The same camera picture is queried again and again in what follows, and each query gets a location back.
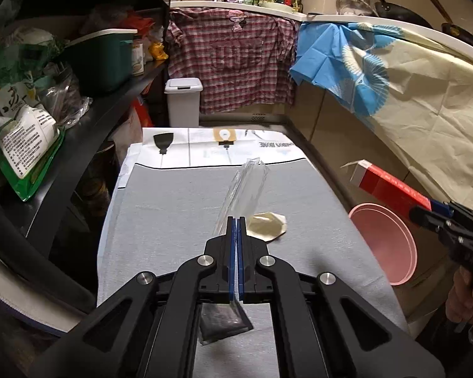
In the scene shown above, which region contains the pink plastic basin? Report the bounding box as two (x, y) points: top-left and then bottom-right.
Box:
(347, 203), (418, 286)

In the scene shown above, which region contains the dark plastic packet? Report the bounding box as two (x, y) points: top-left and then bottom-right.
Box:
(199, 301), (254, 346)

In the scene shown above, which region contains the white plastic bag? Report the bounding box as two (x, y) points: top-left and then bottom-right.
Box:
(6, 24), (61, 50)

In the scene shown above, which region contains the small tin can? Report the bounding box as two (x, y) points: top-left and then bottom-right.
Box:
(132, 35), (145, 76)

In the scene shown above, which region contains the person's right forearm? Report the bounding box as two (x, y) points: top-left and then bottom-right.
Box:
(416, 315), (473, 378)

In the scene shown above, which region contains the red plaid shirt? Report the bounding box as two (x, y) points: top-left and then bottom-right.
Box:
(166, 7), (300, 115)

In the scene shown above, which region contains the clear plastic bag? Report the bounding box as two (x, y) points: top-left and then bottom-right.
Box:
(213, 157), (271, 238)

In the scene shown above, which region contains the orange-red packet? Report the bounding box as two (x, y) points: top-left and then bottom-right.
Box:
(126, 15), (155, 34)

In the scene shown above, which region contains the orange packet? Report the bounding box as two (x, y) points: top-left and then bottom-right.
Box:
(132, 98), (154, 129)

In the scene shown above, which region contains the black wok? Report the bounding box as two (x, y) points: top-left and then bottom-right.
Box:
(354, 0), (434, 29)

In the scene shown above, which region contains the blue and cream cloth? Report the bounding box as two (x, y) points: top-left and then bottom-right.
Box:
(289, 21), (473, 229)

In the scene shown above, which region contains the green cooler box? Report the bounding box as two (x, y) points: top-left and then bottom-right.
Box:
(61, 28), (138, 95)

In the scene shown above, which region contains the white green-edged food packet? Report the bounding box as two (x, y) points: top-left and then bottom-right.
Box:
(0, 104), (66, 202)

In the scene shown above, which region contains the beige paper piece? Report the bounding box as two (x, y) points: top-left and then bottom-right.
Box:
(249, 212), (288, 242)

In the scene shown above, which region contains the metal colander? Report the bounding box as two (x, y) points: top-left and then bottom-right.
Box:
(336, 0), (373, 16)

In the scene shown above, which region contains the person's right hand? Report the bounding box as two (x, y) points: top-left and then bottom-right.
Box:
(445, 264), (473, 332)

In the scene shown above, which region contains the white printed sheet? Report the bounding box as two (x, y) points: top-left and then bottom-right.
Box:
(116, 126), (312, 190)

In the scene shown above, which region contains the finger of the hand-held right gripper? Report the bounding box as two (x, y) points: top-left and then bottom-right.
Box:
(409, 206), (449, 232)
(431, 200), (464, 222)

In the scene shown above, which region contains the clear bag of dried goods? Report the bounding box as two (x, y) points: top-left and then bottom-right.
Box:
(39, 75), (94, 130)

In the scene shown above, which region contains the grey table cover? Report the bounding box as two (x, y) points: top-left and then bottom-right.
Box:
(96, 157), (408, 378)

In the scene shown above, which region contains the red and white carton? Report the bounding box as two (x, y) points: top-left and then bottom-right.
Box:
(341, 159), (433, 218)

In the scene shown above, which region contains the white bowl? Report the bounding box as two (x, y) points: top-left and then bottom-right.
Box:
(260, 2), (295, 13)

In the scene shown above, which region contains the black frying pan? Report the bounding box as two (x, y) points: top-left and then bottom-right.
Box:
(422, 0), (473, 56)

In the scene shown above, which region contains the black shelf rack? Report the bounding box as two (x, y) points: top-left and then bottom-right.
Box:
(0, 0), (172, 253)

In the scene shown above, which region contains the green printed food packet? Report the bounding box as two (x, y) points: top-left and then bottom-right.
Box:
(0, 45), (50, 127)

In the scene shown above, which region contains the white pedal bin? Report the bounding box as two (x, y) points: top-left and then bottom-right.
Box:
(165, 78), (203, 127)

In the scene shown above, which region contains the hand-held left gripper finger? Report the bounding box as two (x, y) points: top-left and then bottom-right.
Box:
(238, 216), (446, 378)
(29, 216), (237, 378)

